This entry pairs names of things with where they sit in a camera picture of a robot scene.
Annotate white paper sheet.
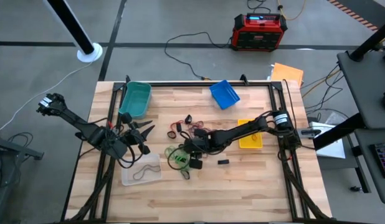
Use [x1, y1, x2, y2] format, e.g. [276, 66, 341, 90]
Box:
[315, 138, 346, 159]

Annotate thin black floor cable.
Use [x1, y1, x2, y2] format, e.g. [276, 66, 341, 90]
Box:
[247, 0, 272, 14]

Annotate black power cable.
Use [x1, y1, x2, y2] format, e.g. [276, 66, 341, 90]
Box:
[164, 31, 233, 81]

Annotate black slanted post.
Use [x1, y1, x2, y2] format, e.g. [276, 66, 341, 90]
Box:
[349, 18, 385, 62]

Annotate blue plastic basket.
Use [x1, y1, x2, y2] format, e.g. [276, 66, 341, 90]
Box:
[209, 80, 241, 110]

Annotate black coiled floor cable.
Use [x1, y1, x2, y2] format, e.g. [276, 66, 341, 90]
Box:
[7, 132, 34, 147]

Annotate grey metal stand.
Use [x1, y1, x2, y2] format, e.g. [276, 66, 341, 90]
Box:
[0, 126, 44, 224]

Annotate grey side table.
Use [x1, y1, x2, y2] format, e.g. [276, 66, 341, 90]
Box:
[336, 49, 385, 130]

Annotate red rubber band tangle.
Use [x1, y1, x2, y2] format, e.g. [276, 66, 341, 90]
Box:
[169, 119, 214, 135]

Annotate hazard-striped black mat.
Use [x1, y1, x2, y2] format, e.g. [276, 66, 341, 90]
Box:
[327, 0, 379, 32]

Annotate teal plastic basket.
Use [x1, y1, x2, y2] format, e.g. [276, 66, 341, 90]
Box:
[118, 81, 152, 119]

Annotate orange paper folder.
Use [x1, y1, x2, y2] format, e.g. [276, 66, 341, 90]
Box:
[270, 62, 305, 90]

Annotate black white pole with base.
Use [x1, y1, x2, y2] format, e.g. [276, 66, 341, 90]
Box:
[42, 0, 103, 63]

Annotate backlit keyboard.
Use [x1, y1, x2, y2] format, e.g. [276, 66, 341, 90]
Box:
[369, 142, 385, 179]

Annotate black aluminium table frame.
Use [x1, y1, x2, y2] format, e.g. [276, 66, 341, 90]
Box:
[60, 80, 335, 224]

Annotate white floor cable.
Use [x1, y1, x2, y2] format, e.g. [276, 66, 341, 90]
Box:
[0, 62, 93, 134]

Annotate red portable power station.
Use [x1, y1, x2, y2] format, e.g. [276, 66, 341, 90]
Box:
[231, 12, 288, 52]

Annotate dark keyboard desk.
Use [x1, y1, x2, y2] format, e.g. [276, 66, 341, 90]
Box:
[354, 128, 385, 205]

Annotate black floor cable bundle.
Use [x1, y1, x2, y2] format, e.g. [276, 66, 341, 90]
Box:
[301, 63, 351, 121]

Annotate thin dark rubber band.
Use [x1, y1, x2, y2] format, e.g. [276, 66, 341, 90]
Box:
[132, 164, 161, 182]

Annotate black desk support beam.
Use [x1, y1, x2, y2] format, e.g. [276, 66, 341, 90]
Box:
[313, 112, 368, 151]

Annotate yellow extension cable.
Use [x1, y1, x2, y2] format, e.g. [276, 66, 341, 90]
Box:
[276, 0, 307, 21]

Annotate green rubber band bunch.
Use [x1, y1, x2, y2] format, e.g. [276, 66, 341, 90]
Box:
[174, 154, 193, 172]

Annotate clear plastic container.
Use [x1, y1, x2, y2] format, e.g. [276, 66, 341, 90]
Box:
[120, 153, 163, 187]

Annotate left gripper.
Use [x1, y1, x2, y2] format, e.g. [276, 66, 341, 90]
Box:
[119, 112, 156, 156]

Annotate yellow plastic basket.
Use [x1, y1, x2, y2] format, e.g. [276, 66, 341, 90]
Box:
[237, 119, 264, 149]

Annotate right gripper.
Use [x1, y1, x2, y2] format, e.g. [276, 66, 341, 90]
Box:
[183, 128, 214, 170]

